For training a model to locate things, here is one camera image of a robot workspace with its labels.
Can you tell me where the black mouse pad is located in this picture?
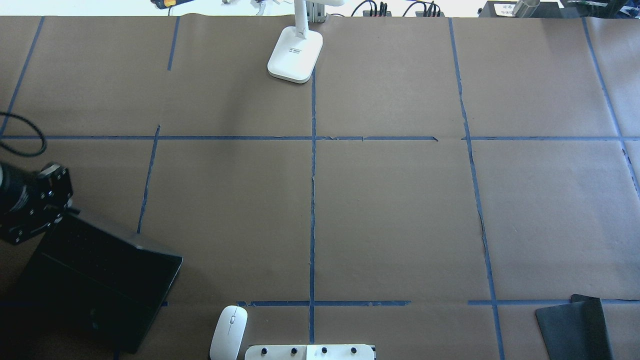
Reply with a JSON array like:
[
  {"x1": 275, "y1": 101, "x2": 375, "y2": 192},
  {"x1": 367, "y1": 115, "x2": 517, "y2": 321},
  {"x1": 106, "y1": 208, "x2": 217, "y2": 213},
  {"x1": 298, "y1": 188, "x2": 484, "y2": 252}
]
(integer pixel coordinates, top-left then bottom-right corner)
[{"x1": 534, "y1": 294, "x2": 615, "y2": 360}]

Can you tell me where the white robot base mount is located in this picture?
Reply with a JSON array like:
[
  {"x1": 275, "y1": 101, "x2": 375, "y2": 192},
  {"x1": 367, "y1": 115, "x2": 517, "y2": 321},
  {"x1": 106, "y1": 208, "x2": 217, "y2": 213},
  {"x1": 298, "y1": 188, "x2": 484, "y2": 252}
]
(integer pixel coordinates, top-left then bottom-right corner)
[{"x1": 244, "y1": 343, "x2": 377, "y2": 360}]

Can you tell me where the grey laptop computer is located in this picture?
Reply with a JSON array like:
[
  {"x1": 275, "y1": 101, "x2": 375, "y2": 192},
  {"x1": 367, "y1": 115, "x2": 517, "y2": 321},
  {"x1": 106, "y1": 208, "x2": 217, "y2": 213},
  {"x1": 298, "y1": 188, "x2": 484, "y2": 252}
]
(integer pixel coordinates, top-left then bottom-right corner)
[{"x1": 16, "y1": 213, "x2": 184, "y2": 354}]

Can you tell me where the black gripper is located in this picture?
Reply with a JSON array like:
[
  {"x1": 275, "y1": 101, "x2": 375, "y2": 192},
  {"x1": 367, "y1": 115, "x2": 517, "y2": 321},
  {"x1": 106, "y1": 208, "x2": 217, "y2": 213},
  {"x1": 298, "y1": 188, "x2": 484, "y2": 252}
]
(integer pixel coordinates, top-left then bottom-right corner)
[{"x1": 0, "y1": 163, "x2": 74, "y2": 245}]

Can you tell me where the black cable loop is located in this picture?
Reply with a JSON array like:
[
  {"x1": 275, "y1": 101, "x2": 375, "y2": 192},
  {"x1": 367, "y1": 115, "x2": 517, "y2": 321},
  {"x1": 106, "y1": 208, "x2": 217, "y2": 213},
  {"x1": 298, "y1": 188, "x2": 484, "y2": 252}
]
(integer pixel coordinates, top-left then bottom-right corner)
[{"x1": 0, "y1": 112, "x2": 48, "y2": 157}]

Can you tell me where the white computer mouse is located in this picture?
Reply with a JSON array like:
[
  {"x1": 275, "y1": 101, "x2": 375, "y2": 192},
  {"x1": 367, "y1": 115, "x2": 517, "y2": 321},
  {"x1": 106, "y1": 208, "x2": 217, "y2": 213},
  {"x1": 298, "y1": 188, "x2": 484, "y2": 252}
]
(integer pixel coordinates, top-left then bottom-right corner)
[{"x1": 208, "y1": 305, "x2": 249, "y2": 360}]

